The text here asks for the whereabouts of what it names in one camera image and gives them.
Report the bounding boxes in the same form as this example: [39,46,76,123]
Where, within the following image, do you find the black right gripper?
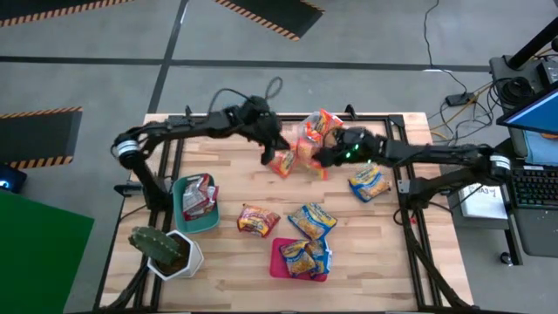
[314,126,385,169]

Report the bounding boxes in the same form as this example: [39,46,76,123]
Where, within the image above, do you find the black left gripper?
[237,96,292,166]

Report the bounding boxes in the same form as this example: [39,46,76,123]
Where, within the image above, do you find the blue Maruchan ramen pack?
[287,201,339,242]
[307,238,334,278]
[347,163,392,204]
[278,238,317,279]

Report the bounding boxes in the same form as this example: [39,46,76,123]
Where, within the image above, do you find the red Maruchan ramen pack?
[185,185,220,222]
[236,202,282,239]
[182,173,214,206]

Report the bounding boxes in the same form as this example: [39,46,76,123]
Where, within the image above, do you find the clear plastic container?
[296,111,345,149]

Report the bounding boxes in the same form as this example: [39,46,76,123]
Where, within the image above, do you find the teal plastic bin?
[172,173,221,235]

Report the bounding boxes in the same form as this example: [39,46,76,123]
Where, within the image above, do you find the red plastic bin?
[269,237,329,283]

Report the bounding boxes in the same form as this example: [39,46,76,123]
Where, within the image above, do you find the white hexagonal plant pot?
[146,229,205,281]

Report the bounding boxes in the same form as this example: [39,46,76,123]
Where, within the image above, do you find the black hazard-striped floor mat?
[0,106,84,170]
[0,0,134,29]
[212,0,326,43]

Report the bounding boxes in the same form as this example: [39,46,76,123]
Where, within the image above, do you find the black power adapter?
[444,92,476,107]

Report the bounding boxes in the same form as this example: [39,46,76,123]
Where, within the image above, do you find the green cactus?
[127,225,183,265]

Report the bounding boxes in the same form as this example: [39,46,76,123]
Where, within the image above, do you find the white labelled paper sheet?
[457,182,510,221]

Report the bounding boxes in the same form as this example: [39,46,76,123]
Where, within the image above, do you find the black keyboard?
[507,164,558,211]

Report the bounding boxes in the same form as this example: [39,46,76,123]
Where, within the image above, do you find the computer monitor with blue screen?
[495,81,558,136]

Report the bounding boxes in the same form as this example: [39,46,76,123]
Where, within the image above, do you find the blue cloth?
[521,129,558,167]

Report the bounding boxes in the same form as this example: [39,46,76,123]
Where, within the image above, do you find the grey desk tray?
[500,157,558,258]

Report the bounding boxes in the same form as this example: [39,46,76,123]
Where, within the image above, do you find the black stand pole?
[507,16,558,71]

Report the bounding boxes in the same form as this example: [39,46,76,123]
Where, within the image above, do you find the small black box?
[538,60,558,86]

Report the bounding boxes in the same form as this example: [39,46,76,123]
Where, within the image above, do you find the green floor board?
[0,187,96,314]

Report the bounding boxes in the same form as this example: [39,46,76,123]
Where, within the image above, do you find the black device with blue light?
[0,162,28,195]

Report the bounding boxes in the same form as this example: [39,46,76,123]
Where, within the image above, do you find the black aluminium table frame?
[98,112,474,313]

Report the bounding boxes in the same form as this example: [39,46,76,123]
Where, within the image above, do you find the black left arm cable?
[208,76,284,114]

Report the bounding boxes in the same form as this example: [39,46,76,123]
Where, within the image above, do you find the long black floor cable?
[423,0,470,95]

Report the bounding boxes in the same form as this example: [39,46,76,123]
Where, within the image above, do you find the coiled black cable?
[496,76,537,108]

